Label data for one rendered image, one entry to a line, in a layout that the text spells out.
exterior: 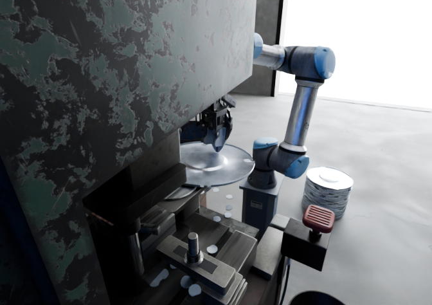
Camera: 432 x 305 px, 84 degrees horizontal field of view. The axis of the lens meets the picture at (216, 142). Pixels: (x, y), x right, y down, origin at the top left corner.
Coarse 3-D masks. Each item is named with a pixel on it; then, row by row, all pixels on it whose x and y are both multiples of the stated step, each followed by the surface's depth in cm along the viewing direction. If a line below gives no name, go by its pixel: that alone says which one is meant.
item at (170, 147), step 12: (180, 132) 50; (168, 144) 43; (144, 156) 39; (156, 156) 41; (168, 156) 44; (180, 156) 47; (132, 168) 37; (144, 168) 39; (156, 168) 42; (168, 168) 45; (108, 180) 40; (120, 180) 38; (132, 180) 38; (144, 180) 40
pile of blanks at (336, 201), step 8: (312, 184) 160; (304, 192) 171; (312, 192) 160; (320, 192) 155; (328, 192) 152; (336, 192) 151; (344, 192) 152; (304, 200) 170; (312, 200) 161; (320, 200) 157; (328, 200) 155; (336, 200) 153; (344, 200) 155; (328, 208) 156; (336, 208) 156; (344, 208) 159; (336, 216) 160
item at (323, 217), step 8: (312, 208) 54; (320, 208) 54; (304, 216) 52; (312, 216) 52; (320, 216) 52; (328, 216) 52; (304, 224) 51; (312, 224) 50; (320, 224) 50; (328, 224) 50; (328, 232) 49
